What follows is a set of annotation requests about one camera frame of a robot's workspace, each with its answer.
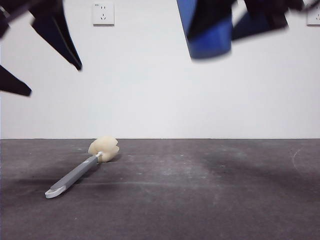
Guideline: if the grey-handled sponge cup brush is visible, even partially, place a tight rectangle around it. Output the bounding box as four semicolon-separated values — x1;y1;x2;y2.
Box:
44;135;120;200

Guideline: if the white wall power socket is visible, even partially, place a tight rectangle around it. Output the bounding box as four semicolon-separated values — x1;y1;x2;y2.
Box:
92;2;116;27
306;4;320;27

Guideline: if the blue ribbed plastic cup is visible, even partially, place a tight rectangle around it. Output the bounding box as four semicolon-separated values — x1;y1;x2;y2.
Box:
175;0;233;60

